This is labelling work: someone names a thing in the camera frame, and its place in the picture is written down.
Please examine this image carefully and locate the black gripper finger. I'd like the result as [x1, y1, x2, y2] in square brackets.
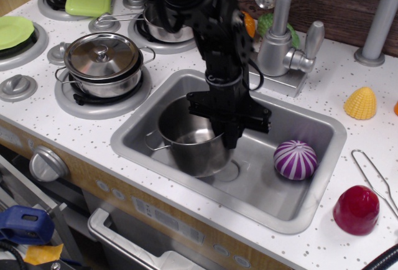
[211, 119, 244, 149]

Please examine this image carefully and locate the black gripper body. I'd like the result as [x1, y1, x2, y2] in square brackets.
[186, 75, 271, 133]

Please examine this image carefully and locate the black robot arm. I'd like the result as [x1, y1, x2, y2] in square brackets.
[153, 0, 271, 149]

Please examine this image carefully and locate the grey toy sink basin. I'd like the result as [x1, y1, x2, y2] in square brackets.
[110, 69, 348, 235]

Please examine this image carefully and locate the steel pot with lid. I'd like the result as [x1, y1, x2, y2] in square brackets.
[55, 32, 156, 98]

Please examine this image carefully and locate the silver toy faucet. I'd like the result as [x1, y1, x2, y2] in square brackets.
[249, 0, 325, 97]

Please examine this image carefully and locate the purple white striped onion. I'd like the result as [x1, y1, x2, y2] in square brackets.
[273, 140, 318, 180]

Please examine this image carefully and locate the orange toy pumpkin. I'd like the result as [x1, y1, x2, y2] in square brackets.
[241, 11, 256, 38]

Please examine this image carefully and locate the green toy vegetable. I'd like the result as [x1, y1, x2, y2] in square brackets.
[257, 13, 300, 49]

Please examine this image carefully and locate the yellow toy corn piece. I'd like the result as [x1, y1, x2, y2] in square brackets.
[343, 86, 377, 120]

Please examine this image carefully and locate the grey stove knob back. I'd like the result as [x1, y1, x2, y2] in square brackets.
[123, 0, 147, 10]

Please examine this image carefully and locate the grey stove knob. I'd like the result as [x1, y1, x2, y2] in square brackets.
[1, 74, 38, 102]
[88, 13, 121, 33]
[123, 0, 147, 10]
[47, 42, 70, 66]

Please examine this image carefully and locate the grey stove knob upper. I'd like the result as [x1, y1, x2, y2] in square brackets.
[88, 13, 121, 33]

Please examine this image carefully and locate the red toy apple half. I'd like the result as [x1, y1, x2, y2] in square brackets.
[333, 185, 380, 236]

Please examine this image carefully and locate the grey stove knob middle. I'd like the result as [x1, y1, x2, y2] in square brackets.
[47, 42, 70, 66]

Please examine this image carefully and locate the grey oven dial knob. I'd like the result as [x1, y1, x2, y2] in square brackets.
[29, 146, 70, 182]

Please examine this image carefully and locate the grey stove knob front left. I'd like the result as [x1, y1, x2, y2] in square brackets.
[1, 74, 38, 102]

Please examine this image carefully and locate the green plate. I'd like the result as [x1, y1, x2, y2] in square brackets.
[1, 16, 34, 50]

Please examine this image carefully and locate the blue clamp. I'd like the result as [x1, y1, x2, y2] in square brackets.
[1, 205, 55, 245]

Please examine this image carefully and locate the steel saucepan with wire handle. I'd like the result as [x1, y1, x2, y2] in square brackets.
[95, 4, 194, 43]

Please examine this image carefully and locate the silver oven door handle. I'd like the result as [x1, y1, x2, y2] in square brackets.
[88, 208, 203, 270]

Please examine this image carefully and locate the wire utensil handle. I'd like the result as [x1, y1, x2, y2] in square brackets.
[351, 149, 397, 218]

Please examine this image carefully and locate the grey vertical post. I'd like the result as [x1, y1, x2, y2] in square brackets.
[354, 0, 397, 67]

